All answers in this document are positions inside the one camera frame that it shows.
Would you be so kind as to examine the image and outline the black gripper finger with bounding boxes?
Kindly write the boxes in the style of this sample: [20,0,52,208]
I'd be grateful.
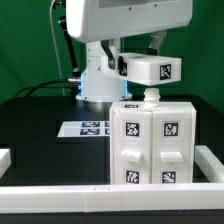
[148,30,167,55]
[101,39,118,70]

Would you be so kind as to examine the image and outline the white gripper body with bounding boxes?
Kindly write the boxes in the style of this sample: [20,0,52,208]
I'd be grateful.
[66,0,193,43]

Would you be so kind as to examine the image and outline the white cabinet top block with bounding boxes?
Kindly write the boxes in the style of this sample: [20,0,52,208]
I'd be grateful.
[118,53,182,86]

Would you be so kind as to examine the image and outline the white cabinet door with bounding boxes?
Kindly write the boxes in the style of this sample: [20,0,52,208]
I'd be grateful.
[151,109,196,184]
[111,109,152,184]

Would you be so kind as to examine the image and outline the white cabinet body box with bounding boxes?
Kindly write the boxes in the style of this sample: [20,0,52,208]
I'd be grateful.
[109,88,196,184]

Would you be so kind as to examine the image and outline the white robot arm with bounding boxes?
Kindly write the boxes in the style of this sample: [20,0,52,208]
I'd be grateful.
[66,0,193,102]

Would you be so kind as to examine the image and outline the black cables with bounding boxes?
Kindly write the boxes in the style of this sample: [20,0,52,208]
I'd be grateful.
[13,77,82,98]

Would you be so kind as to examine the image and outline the white marker base plate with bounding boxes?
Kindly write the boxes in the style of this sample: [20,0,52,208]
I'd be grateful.
[58,121,110,137]

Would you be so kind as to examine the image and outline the white right fence rail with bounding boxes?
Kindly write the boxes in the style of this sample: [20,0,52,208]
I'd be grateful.
[195,145,224,183]

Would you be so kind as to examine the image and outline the white fence rail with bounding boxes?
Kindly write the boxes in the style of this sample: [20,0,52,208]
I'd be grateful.
[195,145,224,183]
[0,183,224,213]
[0,149,11,178]

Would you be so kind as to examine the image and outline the white left fence rail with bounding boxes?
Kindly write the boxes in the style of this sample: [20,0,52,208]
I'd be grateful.
[0,149,11,178]

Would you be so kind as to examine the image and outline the white front fence rail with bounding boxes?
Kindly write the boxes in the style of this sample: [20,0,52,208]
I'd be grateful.
[0,183,224,213]

